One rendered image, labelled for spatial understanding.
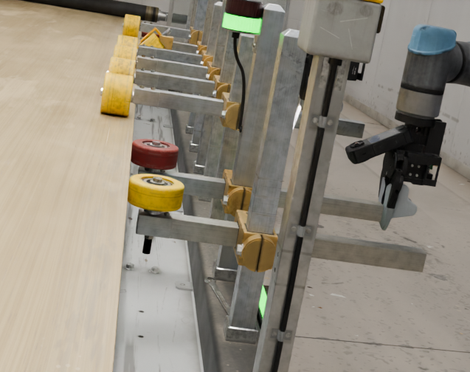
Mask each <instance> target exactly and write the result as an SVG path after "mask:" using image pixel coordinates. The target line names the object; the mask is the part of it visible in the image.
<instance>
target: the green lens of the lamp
mask: <svg viewBox="0 0 470 372"><path fill-rule="evenodd" d="M260 20H261V19H255V18H245V17H240V16H236V15H230V14H227V13H224V20H223V24H222V27H225V28H228V29H232V30H239V31H243V32H254V33H259V28H260Z"/></svg>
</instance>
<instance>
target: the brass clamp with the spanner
mask: <svg viewBox="0 0 470 372"><path fill-rule="evenodd" d="M222 179H224V181H225V188H224V196H223V199H221V203H222V206H223V209H224V213H227V214H231V215H232V216H234V217H235V213H236V210H245V211H248V209H249V203H250V199H251V195H252V187H247V186H242V185H234V184H233V183H232V170H227V169H224V172H223V176H222Z"/></svg>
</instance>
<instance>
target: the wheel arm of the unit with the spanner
mask: <svg viewBox="0 0 470 372"><path fill-rule="evenodd" d="M138 174H154V175H160V176H166V177H170V178H172V179H176V180H178V181H180V182H181V183H182V184H183V185H184V194H187V195H192V196H202V197H207V198H213V199H223V196H224V188H225V181H224V179H219V178H214V177H208V176H199V175H193V174H188V173H179V172H173V171H168V170H159V172H158V173H153V172H149V171H146V170H145V168H144V167H139V170H138ZM287 190H288V188H284V187H282V188H281V191H280V198H279V202H278V206H277V207H280V208H284V206H285V201H286V194H287ZM383 209H384V205H383V204H382V203H381V202H379V201H371V200H367V199H357V198H351V197H346V196H336V195H331V194H325V193H324V196H323V200H322V207H321V211H320V213H321V214H327V215H332V216H342V217H348V218H357V219H363V220H368V221H378V222H381V217H382V213H383Z"/></svg>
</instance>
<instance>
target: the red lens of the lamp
mask: <svg viewBox="0 0 470 372"><path fill-rule="evenodd" d="M225 11H226V12H228V13H234V14H239V15H243V16H252V17H258V18H261V16H262V11H263V3H262V4H260V3H254V2H249V1H241V0H227V2H226V7H225Z"/></svg>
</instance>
